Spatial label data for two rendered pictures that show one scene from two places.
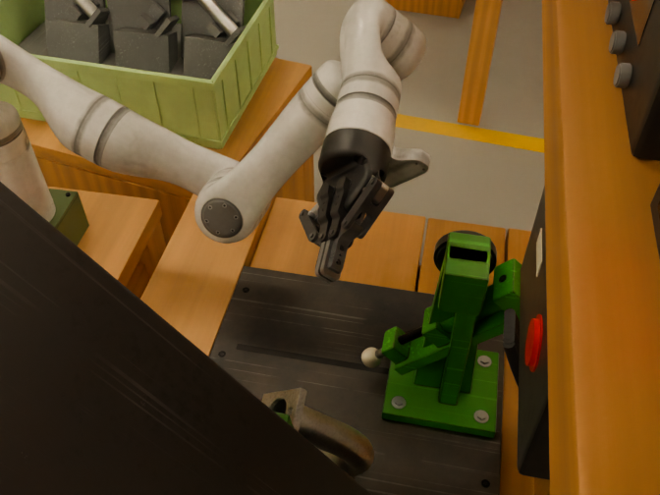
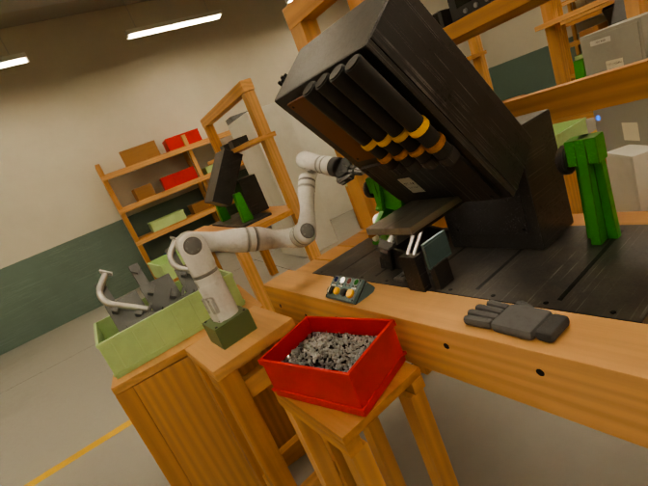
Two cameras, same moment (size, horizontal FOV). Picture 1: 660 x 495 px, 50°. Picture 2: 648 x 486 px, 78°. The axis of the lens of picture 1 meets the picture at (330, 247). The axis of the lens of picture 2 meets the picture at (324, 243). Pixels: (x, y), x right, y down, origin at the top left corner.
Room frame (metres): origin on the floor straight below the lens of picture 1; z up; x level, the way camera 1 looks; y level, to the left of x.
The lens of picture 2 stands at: (-0.42, 1.10, 1.41)
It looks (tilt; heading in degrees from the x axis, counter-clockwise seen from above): 15 degrees down; 318
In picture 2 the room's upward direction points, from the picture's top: 22 degrees counter-clockwise
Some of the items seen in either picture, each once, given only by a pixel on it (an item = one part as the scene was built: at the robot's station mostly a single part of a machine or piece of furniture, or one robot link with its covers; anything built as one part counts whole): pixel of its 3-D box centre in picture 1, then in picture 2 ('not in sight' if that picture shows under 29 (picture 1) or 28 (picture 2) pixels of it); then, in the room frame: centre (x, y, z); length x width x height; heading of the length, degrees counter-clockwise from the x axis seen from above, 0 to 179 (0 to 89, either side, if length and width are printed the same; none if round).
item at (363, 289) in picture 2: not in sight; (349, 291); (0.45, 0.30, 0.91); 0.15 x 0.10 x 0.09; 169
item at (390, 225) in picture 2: not in sight; (435, 202); (0.14, 0.16, 1.11); 0.39 x 0.16 x 0.03; 79
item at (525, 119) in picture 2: not in sight; (495, 185); (0.07, -0.07, 1.07); 0.30 x 0.18 x 0.34; 169
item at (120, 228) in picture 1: (44, 255); (238, 337); (0.87, 0.51, 0.83); 0.32 x 0.32 x 0.04; 80
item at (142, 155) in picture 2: not in sight; (205, 191); (6.42, -2.76, 1.14); 3.01 x 0.54 x 2.28; 73
